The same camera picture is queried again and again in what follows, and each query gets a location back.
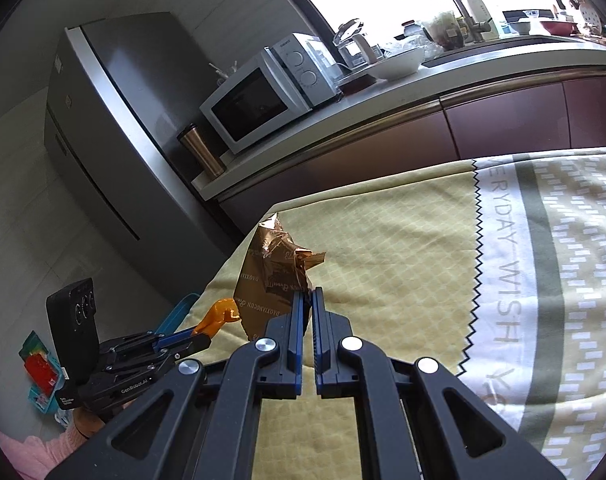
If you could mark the clear plastic food bag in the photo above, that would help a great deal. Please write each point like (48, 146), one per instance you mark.
(443, 30)

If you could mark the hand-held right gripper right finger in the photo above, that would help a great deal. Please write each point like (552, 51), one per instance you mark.
(320, 345)

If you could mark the dark lidded jar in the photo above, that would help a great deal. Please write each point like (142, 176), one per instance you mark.
(411, 29)

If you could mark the person's left forearm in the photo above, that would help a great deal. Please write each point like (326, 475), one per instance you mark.
(28, 452)

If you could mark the metal kitchen faucet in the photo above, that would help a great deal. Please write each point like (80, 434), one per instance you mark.
(470, 25)

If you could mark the copper thermos tumbler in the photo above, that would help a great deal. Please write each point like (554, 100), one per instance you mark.
(203, 152)

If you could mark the red green package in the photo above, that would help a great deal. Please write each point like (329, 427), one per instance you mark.
(38, 365)

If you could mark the teal box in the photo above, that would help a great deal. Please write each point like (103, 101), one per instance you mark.
(48, 399)

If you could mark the white bowl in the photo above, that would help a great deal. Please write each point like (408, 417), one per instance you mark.
(395, 62)

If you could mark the white slotted spatula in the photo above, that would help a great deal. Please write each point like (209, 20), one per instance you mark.
(590, 16)

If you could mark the blue plastic bin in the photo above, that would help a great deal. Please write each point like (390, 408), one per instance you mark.
(178, 312)

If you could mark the white ornament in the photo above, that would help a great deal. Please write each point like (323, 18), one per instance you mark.
(225, 72)

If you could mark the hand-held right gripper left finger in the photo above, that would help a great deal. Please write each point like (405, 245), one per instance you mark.
(297, 345)

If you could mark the yellow tablecloth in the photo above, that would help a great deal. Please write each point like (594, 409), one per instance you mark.
(393, 260)

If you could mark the white microwave oven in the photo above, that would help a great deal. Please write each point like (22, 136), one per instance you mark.
(243, 105)

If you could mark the brown foil wrapper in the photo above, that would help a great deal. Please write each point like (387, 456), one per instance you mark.
(268, 280)

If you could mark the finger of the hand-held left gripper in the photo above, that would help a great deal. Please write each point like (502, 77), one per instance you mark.
(195, 347)
(175, 340)

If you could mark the glass kettle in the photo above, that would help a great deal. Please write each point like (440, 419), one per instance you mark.
(355, 47)

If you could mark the grey refrigerator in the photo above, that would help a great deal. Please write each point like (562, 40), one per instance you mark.
(133, 135)

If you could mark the small glass bowl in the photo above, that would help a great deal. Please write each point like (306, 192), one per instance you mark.
(525, 22)

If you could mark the white soap bottle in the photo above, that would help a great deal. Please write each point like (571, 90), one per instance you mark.
(483, 12)

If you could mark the kitchen counter with cabinets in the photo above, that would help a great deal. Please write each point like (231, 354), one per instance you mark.
(433, 125)

